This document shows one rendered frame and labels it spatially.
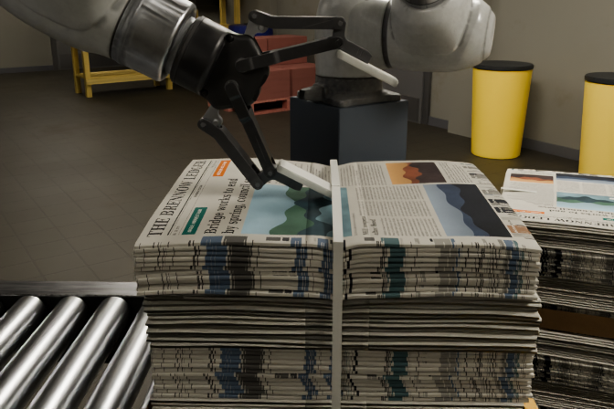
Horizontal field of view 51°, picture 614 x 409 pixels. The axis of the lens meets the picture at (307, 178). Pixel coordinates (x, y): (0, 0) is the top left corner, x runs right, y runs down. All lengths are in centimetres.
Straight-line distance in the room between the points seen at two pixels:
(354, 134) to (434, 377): 85
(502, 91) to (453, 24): 365
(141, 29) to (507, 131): 452
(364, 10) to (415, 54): 15
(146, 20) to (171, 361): 33
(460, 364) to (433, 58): 85
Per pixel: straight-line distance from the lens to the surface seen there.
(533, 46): 544
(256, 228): 62
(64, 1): 66
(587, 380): 145
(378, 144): 149
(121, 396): 83
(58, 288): 110
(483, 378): 68
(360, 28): 143
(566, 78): 528
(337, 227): 61
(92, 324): 97
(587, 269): 134
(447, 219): 66
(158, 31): 66
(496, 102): 500
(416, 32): 135
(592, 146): 455
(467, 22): 137
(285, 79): 681
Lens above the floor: 125
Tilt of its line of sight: 17 degrees down
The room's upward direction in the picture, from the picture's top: straight up
